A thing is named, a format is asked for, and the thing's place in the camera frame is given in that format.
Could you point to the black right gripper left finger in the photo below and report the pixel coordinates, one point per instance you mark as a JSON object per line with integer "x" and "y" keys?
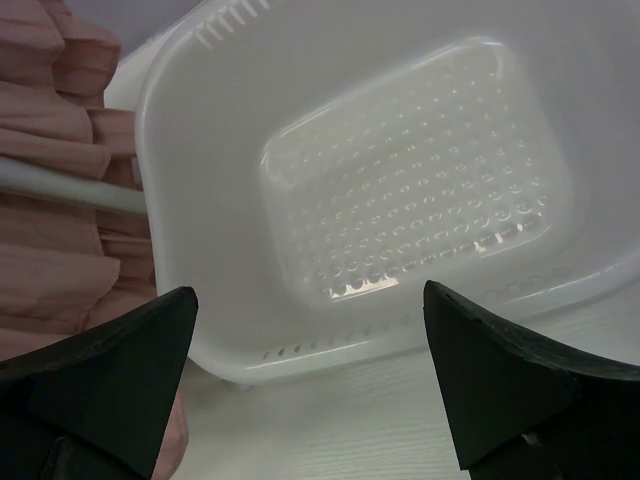
{"x": 96, "y": 405}

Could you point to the white plastic laundry basket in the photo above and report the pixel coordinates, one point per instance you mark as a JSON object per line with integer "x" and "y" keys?
{"x": 308, "y": 166}

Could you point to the white clothes rack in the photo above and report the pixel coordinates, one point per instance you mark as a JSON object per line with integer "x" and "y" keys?
{"x": 34, "y": 181}

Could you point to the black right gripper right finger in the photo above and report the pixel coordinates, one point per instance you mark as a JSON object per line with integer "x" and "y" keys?
{"x": 520, "y": 405}

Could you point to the dusty pink pleated skirt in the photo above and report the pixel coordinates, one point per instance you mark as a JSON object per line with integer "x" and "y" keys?
{"x": 68, "y": 268}

